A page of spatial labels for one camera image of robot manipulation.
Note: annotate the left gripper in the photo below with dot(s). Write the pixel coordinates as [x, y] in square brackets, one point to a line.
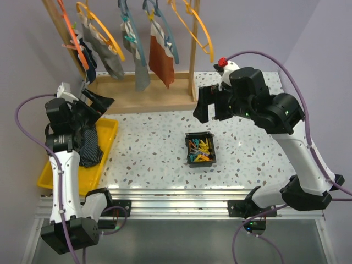
[100, 103]

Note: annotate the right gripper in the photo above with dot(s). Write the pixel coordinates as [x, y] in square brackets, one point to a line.
[211, 94]

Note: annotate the navy striped underwear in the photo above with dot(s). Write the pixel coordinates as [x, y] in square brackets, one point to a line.
[85, 143]

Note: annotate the yellow plastic hanger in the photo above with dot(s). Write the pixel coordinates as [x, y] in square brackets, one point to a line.
[192, 8]

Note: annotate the rust orange underwear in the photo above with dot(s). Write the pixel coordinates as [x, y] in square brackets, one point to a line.
[160, 56]

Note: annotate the blue-grey hanger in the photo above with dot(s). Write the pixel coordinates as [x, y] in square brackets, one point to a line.
[167, 35]

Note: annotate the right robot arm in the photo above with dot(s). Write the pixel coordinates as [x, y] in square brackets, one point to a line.
[243, 93]

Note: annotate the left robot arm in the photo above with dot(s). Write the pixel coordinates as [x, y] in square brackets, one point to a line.
[73, 224]

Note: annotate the wooden hanger rack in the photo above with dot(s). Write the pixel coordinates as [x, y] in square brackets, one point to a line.
[156, 97]

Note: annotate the navy underwear on orange hanger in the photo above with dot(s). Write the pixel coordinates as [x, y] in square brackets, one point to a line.
[87, 52]

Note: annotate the grey underwear on yellow hanger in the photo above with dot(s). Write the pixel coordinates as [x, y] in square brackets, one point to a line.
[109, 58]

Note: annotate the grey underwear on teal hanger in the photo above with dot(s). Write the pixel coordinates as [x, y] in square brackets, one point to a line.
[142, 78]

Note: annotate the yellow hanger on rack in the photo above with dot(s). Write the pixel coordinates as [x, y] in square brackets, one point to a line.
[102, 31]

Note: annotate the teal hanger with grey underwear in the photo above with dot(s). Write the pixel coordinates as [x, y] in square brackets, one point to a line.
[131, 31]

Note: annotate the orange hanger on rack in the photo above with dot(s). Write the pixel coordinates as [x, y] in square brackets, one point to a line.
[76, 44]

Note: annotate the yellow plastic tray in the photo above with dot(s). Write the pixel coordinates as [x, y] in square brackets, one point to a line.
[89, 178]

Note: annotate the black clip box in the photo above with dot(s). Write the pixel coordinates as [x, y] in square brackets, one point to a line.
[200, 149]

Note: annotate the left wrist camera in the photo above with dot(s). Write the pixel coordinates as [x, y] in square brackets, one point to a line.
[64, 92]

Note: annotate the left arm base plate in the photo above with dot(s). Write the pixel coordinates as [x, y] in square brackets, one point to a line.
[114, 216]

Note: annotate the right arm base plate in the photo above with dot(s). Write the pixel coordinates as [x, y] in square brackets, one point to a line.
[245, 209]

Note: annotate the aluminium rail frame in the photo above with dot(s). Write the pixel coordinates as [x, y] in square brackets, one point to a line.
[147, 164]

